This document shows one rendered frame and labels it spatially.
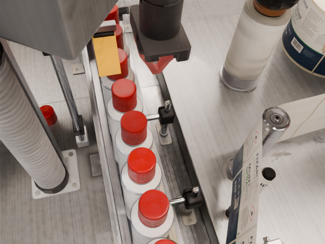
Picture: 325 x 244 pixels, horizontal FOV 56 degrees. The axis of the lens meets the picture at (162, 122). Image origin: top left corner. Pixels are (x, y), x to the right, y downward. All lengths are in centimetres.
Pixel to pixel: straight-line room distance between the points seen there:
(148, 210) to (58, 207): 31
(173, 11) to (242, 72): 29
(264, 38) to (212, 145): 22
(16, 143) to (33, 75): 54
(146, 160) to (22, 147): 14
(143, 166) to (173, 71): 38
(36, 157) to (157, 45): 22
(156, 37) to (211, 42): 37
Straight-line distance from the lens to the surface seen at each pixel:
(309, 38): 75
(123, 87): 40
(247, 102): 68
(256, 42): 59
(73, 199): 61
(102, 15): 17
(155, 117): 58
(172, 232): 50
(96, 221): 59
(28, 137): 25
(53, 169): 31
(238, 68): 64
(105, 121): 52
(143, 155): 35
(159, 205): 33
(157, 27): 41
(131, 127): 36
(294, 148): 66
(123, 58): 43
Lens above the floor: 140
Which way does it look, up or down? 58 degrees down
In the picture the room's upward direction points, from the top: 7 degrees clockwise
